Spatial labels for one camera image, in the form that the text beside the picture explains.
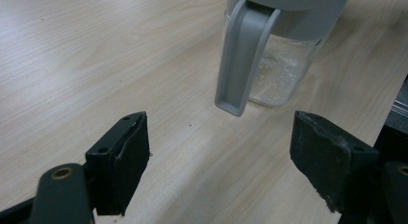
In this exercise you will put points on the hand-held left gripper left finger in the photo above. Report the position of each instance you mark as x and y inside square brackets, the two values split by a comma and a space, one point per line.
[115, 172]

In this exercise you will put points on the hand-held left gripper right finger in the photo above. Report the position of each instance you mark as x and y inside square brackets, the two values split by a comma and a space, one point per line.
[327, 160]

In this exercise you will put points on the clear container with grey lid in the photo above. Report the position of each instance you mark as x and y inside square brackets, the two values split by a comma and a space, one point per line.
[243, 57]

